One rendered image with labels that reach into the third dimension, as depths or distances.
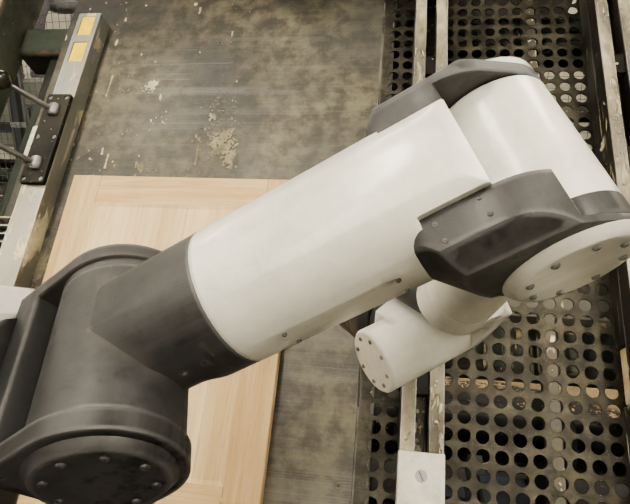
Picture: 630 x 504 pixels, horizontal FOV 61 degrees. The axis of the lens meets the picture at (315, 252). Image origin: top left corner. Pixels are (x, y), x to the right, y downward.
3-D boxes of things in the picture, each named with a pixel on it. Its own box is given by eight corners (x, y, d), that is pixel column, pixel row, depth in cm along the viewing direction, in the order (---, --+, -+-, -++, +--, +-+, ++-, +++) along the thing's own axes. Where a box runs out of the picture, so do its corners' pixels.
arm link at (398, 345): (411, 321, 64) (481, 367, 55) (335, 358, 60) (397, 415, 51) (402, 236, 60) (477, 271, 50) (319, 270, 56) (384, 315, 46)
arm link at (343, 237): (518, -23, 27) (170, 184, 33) (672, 170, 21) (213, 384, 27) (534, 104, 37) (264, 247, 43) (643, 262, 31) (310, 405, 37)
